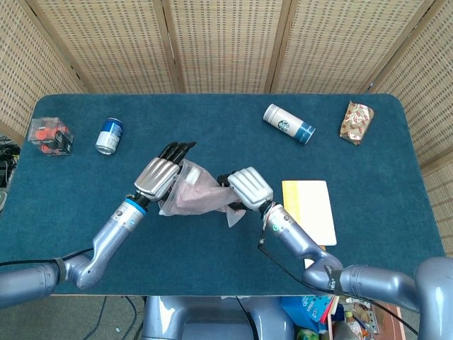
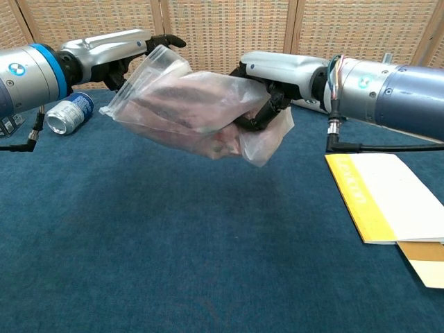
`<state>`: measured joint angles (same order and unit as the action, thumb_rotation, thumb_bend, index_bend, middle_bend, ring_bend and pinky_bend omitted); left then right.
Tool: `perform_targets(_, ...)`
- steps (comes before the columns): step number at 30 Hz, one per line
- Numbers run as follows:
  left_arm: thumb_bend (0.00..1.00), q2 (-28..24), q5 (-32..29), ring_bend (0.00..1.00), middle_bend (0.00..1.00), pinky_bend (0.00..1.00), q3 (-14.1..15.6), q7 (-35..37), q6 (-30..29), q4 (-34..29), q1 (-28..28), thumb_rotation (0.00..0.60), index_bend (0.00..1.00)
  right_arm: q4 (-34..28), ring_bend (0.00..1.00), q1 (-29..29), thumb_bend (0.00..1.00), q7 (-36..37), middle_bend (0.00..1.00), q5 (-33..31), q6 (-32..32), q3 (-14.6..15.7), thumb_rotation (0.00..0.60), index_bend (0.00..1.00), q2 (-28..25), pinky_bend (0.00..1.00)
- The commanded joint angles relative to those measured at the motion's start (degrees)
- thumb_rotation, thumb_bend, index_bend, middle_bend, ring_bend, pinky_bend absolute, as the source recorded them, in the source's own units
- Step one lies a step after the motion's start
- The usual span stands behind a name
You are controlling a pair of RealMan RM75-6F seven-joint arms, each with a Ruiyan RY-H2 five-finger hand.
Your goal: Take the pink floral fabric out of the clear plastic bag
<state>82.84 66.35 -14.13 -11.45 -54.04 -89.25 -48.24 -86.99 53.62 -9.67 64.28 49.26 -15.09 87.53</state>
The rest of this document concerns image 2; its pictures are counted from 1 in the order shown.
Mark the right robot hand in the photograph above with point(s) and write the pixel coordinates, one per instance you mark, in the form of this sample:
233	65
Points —
284	69

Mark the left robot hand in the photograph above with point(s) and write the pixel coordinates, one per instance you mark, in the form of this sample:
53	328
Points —
104	52

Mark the transparent plastic zip bag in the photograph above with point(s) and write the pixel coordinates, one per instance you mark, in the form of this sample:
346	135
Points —
156	69

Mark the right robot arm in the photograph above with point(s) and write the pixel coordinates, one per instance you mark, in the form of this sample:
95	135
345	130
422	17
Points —
399	93

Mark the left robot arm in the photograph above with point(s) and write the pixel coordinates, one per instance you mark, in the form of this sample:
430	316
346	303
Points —
27	79

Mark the white and blue Starbucks tumbler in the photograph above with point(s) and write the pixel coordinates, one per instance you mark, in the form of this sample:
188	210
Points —
305	104

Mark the silver and blue drink can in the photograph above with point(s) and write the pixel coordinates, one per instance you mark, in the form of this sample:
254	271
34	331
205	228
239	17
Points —
67	114

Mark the woven rattan folding screen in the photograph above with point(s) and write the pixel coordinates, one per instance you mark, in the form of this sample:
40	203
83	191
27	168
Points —
225	21

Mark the dark box at left edge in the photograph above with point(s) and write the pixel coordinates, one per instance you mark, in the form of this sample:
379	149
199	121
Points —
8	126

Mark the yellow and white book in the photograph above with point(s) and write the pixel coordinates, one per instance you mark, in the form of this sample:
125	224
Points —
392	201

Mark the dark blue table cover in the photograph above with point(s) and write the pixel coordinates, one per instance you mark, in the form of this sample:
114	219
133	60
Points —
138	243

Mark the brown and cream card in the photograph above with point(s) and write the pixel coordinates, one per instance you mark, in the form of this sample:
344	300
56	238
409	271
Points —
426	267

